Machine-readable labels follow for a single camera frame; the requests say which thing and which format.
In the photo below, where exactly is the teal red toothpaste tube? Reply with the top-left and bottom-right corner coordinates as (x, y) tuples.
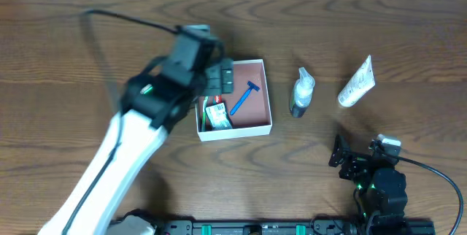
(214, 95), (222, 104)

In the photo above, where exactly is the green white soap packet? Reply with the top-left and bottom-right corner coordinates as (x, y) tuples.
(205, 103), (233, 131)

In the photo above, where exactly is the blue disposable razor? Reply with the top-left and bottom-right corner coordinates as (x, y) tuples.
(229, 81), (260, 115)

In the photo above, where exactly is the white green toothbrush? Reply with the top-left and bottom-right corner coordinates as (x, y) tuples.
(201, 96), (209, 132)

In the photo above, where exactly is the white box brown inside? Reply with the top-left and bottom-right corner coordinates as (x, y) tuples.
(195, 59), (272, 142)

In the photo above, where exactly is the white lotion tube gold cap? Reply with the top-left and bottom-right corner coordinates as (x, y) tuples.
(337, 55), (376, 108)

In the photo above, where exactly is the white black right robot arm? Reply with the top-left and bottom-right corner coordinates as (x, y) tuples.
(328, 134), (410, 234)

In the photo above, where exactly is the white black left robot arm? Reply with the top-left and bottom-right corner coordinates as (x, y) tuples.
(39, 25), (233, 234)

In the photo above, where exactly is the clear dark foam pump bottle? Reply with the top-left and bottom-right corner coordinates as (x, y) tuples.
(289, 67), (315, 118)

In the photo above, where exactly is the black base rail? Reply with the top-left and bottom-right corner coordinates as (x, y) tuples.
(109, 209), (436, 235)

